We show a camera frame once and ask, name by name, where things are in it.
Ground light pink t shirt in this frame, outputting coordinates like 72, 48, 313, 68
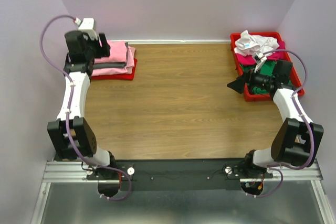
94, 40, 128, 64

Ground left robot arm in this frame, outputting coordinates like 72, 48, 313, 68
47, 28, 116, 169

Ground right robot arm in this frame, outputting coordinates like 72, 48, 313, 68
227, 60, 324, 172

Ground folded pink t shirt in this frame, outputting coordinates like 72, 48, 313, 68
92, 46, 135, 77

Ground green t shirt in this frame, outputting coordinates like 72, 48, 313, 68
241, 60, 301, 96

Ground magenta t shirt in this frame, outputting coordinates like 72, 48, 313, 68
234, 41, 285, 66

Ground folded grey t shirt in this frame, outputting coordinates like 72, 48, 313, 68
94, 42, 128, 69

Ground folded red t shirt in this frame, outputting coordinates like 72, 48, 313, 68
91, 58, 138, 80

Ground white t shirt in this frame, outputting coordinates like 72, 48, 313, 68
234, 30, 280, 57

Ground red plastic bin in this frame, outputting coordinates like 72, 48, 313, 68
230, 31, 301, 102

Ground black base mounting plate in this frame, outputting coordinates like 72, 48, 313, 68
86, 158, 274, 192

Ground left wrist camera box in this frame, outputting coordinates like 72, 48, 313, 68
73, 17, 98, 40

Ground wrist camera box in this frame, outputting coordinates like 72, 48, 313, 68
73, 17, 98, 40
252, 51, 267, 73

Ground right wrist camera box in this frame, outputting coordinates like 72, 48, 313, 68
252, 51, 267, 73

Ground aluminium frame rail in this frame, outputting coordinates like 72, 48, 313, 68
31, 39, 336, 224

